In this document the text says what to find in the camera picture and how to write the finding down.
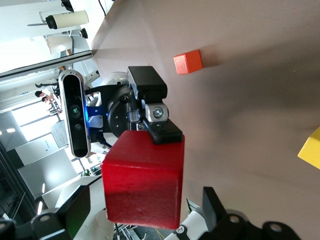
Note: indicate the dark metal frame bar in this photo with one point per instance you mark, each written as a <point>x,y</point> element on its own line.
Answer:
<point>50,63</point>

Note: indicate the white paper board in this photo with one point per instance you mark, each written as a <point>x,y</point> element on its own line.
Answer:
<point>60,133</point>

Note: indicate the orange wooden block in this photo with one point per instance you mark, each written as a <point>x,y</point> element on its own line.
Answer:
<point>188,62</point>

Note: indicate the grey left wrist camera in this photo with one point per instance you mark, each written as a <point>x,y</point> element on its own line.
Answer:
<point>75,112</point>

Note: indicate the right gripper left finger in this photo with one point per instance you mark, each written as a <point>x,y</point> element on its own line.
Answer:
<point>62,222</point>

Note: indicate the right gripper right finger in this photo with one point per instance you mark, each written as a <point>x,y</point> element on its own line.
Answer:
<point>225,225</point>

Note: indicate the cream cylinder with black cap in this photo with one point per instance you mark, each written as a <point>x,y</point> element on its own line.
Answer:
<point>68,19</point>

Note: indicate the yellow wooden block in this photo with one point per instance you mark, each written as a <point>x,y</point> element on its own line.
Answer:
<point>311,150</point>

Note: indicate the seated person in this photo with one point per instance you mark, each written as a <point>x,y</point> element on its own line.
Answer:
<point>47,91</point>
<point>48,100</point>

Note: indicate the white cabinet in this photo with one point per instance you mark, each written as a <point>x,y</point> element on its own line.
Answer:
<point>42,160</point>

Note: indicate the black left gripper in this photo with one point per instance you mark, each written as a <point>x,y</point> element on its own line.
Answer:
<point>120,110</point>

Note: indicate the red wooden block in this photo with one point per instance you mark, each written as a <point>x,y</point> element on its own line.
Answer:
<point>142,185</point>

